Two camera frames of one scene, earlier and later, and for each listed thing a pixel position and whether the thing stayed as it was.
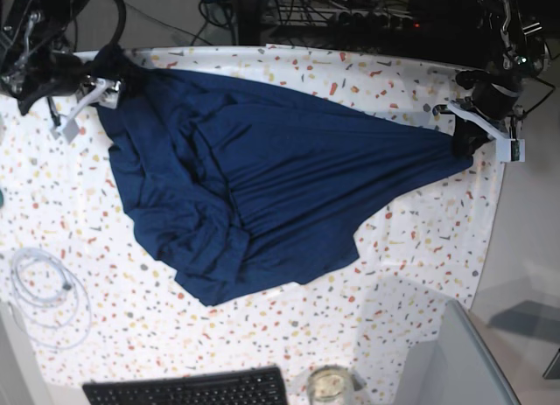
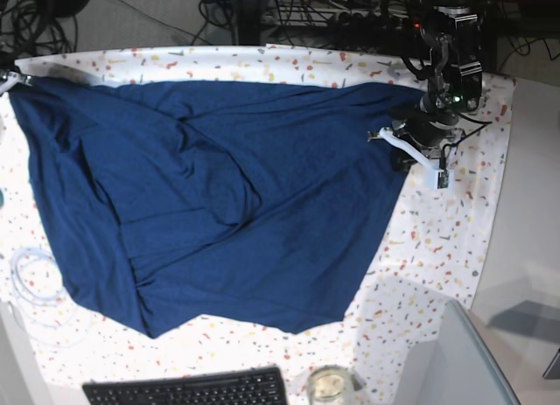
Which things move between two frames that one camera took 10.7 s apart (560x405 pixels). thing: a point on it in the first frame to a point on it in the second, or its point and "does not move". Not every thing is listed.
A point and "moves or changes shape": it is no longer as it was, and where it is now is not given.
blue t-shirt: x=232 y=187 moves or changes shape
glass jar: x=329 y=385 does not move
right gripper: x=493 y=94 to x=427 y=129
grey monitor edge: x=458 y=368 does not move
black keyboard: x=262 y=386 does not move
